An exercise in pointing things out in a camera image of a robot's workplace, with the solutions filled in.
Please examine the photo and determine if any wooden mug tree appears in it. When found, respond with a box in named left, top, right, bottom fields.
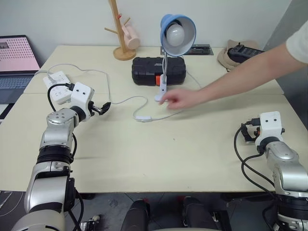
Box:
left=104, top=0, right=138, bottom=61

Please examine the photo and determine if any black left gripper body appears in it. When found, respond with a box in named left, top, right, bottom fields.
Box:
left=88, top=101, right=102, bottom=117

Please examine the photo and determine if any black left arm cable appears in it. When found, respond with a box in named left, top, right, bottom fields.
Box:
left=47, top=82, right=85, bottom=231

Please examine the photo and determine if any white shirt sleeve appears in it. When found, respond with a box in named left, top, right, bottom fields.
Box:
left=285, top=22, right=308, bottom=64

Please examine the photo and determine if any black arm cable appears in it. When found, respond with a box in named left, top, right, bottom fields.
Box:
left=47, top=82, right=85, bottom=231
left=234, top=116, right=281, bottom=231

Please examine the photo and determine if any person's bare hand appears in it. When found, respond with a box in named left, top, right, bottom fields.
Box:
left=160, top=88, right=205, bottom=111

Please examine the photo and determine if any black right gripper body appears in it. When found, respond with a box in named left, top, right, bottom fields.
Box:
left=249, top=125, right=262, bottom=143

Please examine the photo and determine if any black handheld controller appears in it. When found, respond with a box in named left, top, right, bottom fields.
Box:
left=227, top=42, right=266, bottom=64

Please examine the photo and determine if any white power strip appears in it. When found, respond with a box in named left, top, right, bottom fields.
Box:
left=42, top=70, right=73, bottom=105

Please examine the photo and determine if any white lamp cord with switch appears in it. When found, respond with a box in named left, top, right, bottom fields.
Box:
left=47, top=64, right=202, bottom=123

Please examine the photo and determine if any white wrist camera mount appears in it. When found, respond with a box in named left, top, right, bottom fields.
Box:
left=70, top=82, right=95, bottom=114
left=255, top=111, right=285, bottom=145

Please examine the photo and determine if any dark rounded shape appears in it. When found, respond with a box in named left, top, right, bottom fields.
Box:
left=180, top=195, right=220, bottom=231
left=119, top=198, right=152, bottom=231

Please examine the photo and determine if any blue clip desk lamp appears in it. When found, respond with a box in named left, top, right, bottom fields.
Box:
left=154, top=13, right=197, bottom=103

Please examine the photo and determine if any open laptop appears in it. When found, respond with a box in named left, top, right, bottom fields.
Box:
left=0, top=35, right=42, bottom=120

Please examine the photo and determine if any pink mug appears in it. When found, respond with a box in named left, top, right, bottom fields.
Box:
left=121, top=23, right=141, bottom=51

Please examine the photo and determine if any black plastic tool case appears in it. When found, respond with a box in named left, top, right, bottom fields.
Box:
left=131, top=56, right=187, bottom=86

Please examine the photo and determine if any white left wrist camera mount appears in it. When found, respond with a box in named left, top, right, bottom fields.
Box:
left=70, top=82, right=95, bottom=114

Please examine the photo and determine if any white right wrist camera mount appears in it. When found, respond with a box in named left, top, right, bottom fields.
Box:
left=255, top=111, right=285, bottom=145

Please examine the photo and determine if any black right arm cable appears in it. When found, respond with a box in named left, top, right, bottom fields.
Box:
left=234, top=116, right=281, bottom=231

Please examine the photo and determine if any beige cloth hat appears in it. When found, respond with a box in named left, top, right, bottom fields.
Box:
left=217, top=39, right=260, bottom=72

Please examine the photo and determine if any white light bulb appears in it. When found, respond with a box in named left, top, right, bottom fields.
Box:
left=166, top=23, right=186, bottom=47

